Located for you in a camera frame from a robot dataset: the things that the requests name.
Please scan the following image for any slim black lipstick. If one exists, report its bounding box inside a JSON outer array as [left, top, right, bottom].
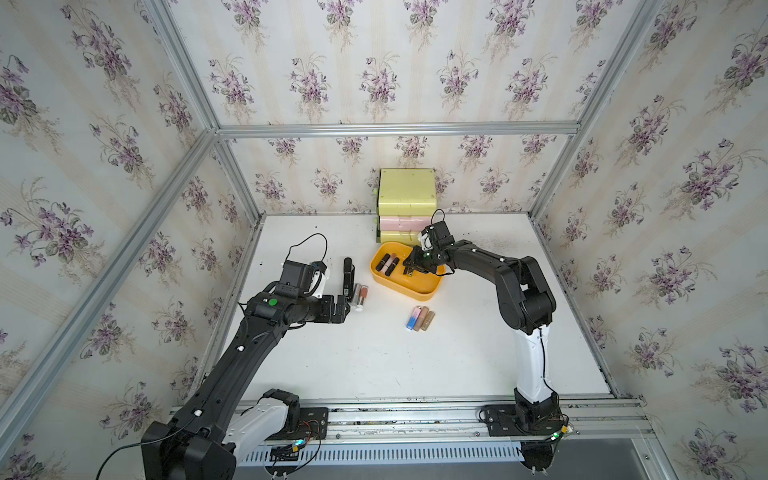
[[385, 258, 400, 277]]

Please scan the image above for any yellow storage tray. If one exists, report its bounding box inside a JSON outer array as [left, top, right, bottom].
[[369, 241, 447, 302]]

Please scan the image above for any black lipstick tube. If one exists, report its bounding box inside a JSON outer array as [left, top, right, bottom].
[[375, 253, 391, 271]]

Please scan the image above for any silver lipstick tube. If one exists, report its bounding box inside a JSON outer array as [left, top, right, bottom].
[[350, 283, 362, 310]]

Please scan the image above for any red white lipstick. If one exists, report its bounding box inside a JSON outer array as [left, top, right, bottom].
[[355, 285, 369, 311]]

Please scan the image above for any brown lipstick tube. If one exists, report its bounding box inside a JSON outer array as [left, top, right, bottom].
[[420, 311, 435, 331]]

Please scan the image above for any pink lipstick tube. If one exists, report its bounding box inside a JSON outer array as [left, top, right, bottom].
[[383, 255, 398, 274]]

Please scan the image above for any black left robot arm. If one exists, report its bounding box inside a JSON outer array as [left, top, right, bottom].
[[141, 292, 350, 479]]

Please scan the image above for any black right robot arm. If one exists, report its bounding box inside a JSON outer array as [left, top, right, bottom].
[[403, 240, 566, 437]]

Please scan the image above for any rose gold lipstick tube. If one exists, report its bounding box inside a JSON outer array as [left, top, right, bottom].
[[413, 306, 430, 331]]

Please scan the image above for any blue lipstick tube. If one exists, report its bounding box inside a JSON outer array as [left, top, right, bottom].
[[406, 306, 422, 330]]

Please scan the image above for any green pink drawer box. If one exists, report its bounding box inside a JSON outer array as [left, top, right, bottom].
[[377, 168, 437, 246]]

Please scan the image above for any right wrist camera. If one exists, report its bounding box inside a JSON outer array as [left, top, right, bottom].
[[419, 221, 455, 250]]

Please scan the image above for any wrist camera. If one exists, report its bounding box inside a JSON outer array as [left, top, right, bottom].
[[275, 260, 327, 299], [419, 221, 455, 250]]

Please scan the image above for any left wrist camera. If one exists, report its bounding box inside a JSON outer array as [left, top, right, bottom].
[[275, 260, 327, 299]]

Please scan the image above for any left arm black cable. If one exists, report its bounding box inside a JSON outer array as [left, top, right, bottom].
[[284, 232, 329, 265]]

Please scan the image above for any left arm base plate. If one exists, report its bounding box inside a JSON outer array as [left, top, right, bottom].
[[267, 407, 329, 442]]

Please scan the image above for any aluminium rail frame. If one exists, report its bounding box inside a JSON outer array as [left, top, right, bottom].
[[225, 390, 675, 479]]

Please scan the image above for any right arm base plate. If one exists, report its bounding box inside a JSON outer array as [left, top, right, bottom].
[[478, 400, 569, 439]]

